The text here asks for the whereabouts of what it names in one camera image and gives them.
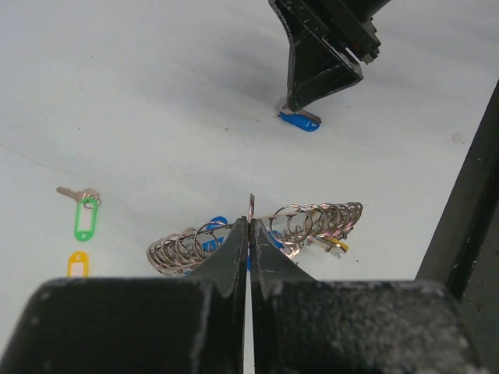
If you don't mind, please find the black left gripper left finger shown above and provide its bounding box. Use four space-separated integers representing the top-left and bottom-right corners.
1 218 248 373

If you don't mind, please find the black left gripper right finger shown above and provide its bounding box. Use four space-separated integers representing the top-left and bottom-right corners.
249 220 483 373

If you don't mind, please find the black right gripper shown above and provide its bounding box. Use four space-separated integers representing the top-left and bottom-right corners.
269 0 390 112

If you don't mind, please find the blue tag key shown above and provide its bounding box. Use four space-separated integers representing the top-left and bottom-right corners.
277 97 322 132
186 214 284 273

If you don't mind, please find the metal disc keyring organizer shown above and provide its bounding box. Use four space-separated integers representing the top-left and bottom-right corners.
146 202 363 277

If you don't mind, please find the orange tag key on table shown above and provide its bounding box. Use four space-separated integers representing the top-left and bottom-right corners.
67 251 90 277

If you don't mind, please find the green tag key on table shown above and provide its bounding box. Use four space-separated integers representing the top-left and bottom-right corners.
56 186 101 242

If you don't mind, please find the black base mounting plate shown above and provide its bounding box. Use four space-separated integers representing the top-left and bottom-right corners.
416 90 498 373

